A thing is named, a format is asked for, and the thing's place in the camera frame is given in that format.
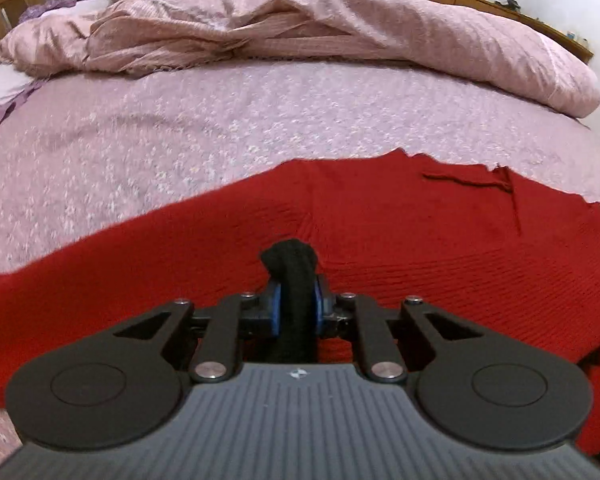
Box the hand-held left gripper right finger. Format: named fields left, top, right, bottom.
left=312, top=275, right=487, bottom=384

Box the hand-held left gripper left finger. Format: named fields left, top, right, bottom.
left=112, top=280, right=282, bottom=384

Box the black cloth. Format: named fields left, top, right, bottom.
left=259, top=240, right=322, bottom=364

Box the red knit sweater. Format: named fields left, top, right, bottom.
left=0, top=147, right=600, bottom=457

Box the floral pink bed sheet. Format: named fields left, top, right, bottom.
left=0, top=55, right=600, bottom=467

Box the pink checked quilt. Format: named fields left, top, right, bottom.
left=0, top=0, right=600, bottom=119

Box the wooden cabinet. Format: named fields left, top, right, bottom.
left=325, top=0, right=595, bottom=64

